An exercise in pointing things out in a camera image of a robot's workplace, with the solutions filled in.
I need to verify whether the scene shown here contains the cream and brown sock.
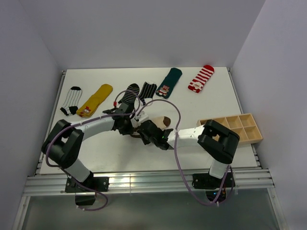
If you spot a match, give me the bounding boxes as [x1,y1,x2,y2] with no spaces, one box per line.
[130,116,171,138]

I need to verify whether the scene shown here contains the black vertical-striped ankle sock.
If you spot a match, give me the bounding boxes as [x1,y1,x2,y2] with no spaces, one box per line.
[138,82,157,105]

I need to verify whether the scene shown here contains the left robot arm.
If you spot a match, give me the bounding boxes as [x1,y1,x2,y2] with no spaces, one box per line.
[41,103,134,191]

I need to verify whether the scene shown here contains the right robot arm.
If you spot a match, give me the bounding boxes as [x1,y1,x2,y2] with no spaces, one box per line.
[137,119,240,187]

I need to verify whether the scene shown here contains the black horizontal-striped ankle sock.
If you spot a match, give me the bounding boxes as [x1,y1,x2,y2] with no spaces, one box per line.
[118,83,140,109]

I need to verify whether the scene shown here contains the mustard yellow sock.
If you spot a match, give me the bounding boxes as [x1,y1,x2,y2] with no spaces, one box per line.
[76,84,113,117]

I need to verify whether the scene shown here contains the white black vertical-striped sock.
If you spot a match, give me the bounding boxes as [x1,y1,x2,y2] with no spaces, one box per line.
[60,86,82,116]

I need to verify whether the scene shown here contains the dark green reindeer sock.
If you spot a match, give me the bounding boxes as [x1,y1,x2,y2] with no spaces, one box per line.
[155,68,182,99]

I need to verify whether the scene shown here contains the red white striped santa sock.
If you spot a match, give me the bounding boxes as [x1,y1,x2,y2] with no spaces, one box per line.
[188,65,214,93]

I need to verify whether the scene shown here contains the wooden compartment tray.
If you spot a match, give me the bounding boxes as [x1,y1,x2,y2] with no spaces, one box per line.
[196,114,263,146]

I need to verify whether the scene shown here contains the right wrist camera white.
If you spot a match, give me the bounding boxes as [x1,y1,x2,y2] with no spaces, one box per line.
[133,111,149,127]

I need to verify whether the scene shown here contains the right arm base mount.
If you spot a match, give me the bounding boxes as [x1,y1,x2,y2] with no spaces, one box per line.
[192,172,236,203]

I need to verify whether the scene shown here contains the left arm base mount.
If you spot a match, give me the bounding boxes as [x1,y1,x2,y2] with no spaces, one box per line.
[64,177,109,210]

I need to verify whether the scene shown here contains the aluminium table frame rail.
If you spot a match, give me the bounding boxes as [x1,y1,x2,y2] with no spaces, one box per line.
[23,168,274,196]

